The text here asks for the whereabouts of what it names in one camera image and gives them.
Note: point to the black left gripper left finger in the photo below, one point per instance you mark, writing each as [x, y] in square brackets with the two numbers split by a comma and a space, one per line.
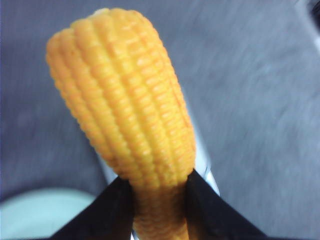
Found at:
[109, 217]

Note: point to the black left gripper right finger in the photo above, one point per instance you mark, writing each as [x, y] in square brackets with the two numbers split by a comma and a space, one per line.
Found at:
[209, 217]

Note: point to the yellow corn cob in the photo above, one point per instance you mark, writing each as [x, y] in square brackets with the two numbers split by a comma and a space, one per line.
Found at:
[116, 78]

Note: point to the silver digital kitchen scale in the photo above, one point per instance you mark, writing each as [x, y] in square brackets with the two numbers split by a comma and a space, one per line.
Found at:
[203, 161]

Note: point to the light green plate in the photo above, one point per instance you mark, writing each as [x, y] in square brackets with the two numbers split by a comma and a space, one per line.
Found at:
[40, 213]

